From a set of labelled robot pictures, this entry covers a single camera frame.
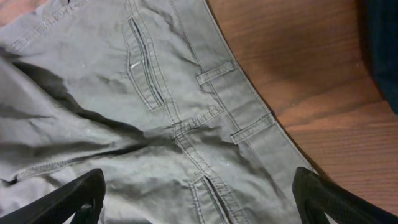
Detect navy blue garment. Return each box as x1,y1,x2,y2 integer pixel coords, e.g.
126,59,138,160
357,0,397,113

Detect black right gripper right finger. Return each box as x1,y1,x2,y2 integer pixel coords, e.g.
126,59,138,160
292,167,397,224

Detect grey shorts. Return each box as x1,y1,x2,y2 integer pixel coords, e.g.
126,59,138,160
1,0,309,224

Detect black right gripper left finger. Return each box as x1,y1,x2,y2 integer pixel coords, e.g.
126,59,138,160
1,169,106,224

